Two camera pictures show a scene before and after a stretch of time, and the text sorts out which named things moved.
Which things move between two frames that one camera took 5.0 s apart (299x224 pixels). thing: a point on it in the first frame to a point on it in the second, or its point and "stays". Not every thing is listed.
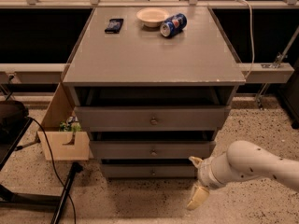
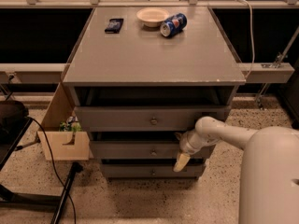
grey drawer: x=151 y=149 stays
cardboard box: x=63 y=146 stays
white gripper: x=205 y=173 to x=186 y=145
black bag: x=13 y=114 stays
